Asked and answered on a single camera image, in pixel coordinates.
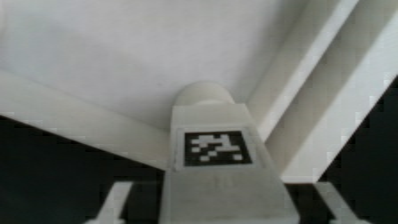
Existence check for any white square tabletop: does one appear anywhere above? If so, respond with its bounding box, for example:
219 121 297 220
0 0 363 173

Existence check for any white U-shaped fence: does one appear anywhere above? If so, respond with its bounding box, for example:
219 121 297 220
267 0 398 183

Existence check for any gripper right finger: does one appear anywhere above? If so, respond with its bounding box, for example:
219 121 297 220
315 182 372 224

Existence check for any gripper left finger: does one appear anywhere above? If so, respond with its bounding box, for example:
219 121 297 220
86 181 134 224

